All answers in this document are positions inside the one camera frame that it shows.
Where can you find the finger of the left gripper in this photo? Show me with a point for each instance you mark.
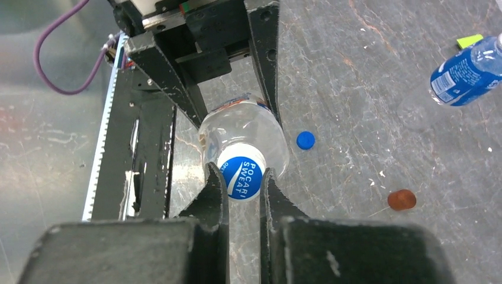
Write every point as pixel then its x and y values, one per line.
pixel 153 57
pixel 263 19

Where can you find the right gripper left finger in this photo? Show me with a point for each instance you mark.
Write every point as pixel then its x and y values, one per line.
pixel 192 247

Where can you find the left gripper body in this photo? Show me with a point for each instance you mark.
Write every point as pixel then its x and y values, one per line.
pixel 205 37

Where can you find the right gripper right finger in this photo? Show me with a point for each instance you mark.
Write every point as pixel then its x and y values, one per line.
pixel 295 248

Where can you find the red label clear bottle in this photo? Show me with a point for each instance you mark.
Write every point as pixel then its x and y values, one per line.
pixel 244 119

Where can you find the white blue bottle cap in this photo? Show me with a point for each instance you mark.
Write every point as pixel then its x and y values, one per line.
pixel 242 166

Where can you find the solid blue bottle cap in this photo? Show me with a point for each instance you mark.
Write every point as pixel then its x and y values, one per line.
pixel 305 140

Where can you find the blue label Pocari bottle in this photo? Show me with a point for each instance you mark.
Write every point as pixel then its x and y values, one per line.
pixel 470 74

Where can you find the brown cylinder block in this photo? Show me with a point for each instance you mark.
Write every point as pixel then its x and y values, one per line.
pixel 401 200

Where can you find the green block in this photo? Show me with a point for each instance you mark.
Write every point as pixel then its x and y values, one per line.
pixel 467 41

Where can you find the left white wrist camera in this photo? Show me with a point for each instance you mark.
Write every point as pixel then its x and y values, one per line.
pixel 149 7

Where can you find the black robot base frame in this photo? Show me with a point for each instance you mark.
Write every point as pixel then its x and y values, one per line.
pixel 136 169

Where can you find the white slotted cable duct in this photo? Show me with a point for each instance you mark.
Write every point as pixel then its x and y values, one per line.
pixel 100 145

